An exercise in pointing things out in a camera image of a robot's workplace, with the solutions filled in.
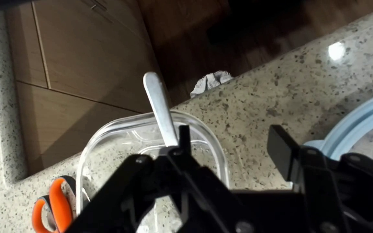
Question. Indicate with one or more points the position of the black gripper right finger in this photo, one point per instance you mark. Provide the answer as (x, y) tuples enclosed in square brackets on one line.
[(324, 189)]

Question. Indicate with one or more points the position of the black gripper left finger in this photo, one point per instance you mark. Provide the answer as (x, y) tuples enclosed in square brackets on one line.
[(194, 186)]

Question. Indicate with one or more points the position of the clear glass container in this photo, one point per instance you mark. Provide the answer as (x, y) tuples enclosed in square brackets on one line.
[(122, 138)]

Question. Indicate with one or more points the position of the light blue plate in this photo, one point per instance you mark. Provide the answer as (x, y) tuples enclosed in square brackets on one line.
[(368, 117)]

